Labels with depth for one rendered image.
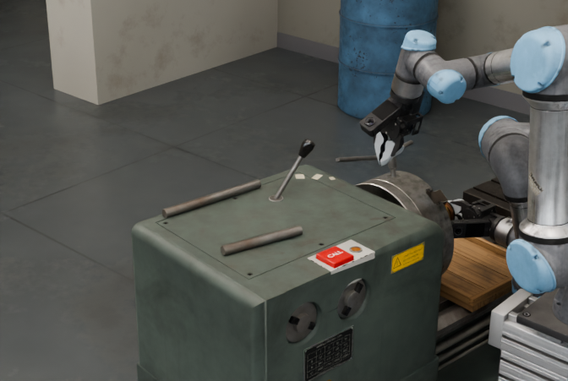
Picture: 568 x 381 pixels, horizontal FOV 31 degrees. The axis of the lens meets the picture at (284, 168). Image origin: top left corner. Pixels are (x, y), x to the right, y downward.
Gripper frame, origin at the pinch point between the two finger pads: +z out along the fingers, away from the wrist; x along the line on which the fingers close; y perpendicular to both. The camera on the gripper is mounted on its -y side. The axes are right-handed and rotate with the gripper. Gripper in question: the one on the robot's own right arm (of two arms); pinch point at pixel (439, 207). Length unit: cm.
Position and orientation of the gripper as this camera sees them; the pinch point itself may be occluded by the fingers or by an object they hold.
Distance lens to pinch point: 289.1
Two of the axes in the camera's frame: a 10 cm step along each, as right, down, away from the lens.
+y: 7.6, -2.6, 6.0
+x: 0.1, -9.1, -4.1
